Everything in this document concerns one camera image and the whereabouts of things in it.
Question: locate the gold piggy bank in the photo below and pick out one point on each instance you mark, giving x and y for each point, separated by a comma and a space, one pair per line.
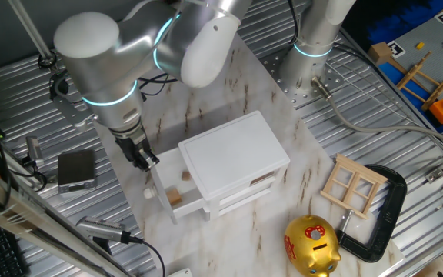
310, 250

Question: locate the silver digital scale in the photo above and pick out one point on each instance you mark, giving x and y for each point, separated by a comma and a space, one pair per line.
76, 167

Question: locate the yellow toy brick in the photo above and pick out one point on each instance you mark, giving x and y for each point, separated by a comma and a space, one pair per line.
420, 45

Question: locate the wooden window frame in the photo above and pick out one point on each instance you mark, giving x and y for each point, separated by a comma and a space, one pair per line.
362, 169

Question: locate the small silver camera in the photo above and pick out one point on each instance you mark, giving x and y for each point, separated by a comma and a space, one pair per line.
34, 148

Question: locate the metal stand rod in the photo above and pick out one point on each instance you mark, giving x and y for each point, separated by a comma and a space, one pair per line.
29, 29

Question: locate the silver ribbed camera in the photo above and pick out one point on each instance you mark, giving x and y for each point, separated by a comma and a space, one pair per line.
98, 229

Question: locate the gray brick baseplate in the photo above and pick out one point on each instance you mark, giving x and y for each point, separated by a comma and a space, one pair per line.
429, 38

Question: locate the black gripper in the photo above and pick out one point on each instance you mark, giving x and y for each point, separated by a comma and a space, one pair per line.
133, 148

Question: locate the white cabinet body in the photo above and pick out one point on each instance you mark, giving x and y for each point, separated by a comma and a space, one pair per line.
233, 154

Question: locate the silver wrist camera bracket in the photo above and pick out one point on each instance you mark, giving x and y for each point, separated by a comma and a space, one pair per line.
69, 109

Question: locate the large wooden cube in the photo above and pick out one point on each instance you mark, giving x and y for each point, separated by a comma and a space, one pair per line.
174, 197

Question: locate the small wooden cube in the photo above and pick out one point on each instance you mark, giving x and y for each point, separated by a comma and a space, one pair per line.
186, 175

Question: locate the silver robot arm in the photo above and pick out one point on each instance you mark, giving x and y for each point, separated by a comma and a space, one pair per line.
102, 77

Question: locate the tan cardboard cube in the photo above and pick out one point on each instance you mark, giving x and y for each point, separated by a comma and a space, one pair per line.
379, 54

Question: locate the black C-clamp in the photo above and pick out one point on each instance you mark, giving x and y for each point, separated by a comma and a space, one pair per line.
392, 215

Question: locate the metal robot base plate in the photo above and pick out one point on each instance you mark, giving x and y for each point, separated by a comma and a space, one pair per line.
302, 101

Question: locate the small metal corner bracket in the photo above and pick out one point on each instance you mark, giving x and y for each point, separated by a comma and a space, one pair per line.
435, 175

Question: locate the aluminium frame beam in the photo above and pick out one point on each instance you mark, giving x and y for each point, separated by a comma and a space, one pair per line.
21, 215

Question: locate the blue foam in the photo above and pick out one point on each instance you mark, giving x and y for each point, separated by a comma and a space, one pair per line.
398, 23

